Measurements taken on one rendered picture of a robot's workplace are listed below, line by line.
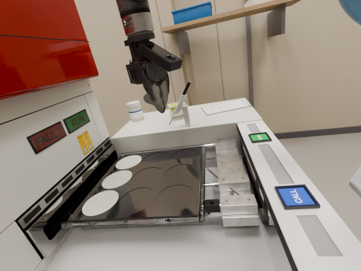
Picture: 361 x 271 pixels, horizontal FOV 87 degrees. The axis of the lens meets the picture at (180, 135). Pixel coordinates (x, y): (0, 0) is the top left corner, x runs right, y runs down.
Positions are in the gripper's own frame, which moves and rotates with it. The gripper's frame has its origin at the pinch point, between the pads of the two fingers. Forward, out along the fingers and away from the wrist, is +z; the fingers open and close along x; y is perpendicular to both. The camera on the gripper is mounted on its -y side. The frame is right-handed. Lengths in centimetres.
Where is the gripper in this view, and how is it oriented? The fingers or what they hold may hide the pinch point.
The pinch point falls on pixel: (163, 108)
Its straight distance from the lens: 57.3
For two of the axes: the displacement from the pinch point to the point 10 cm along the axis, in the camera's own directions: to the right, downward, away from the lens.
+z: 1.9, 8.9, 4.1
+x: -5.9, 4.4, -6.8
